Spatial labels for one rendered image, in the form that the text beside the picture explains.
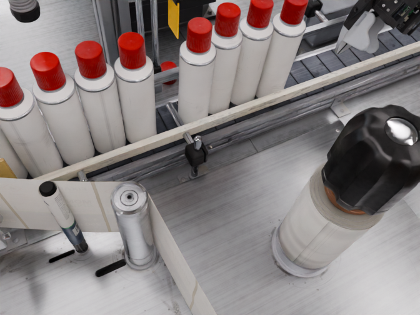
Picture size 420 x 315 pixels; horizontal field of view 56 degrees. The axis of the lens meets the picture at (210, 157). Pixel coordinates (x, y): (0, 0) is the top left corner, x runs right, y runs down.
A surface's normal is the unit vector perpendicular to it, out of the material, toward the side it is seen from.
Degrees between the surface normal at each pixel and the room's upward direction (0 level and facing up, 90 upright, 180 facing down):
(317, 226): 87
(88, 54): 2
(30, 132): 90
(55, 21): 0
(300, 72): 0
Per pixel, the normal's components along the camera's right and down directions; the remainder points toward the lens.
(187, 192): 0.08, -0.52
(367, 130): -0.22, -0.51
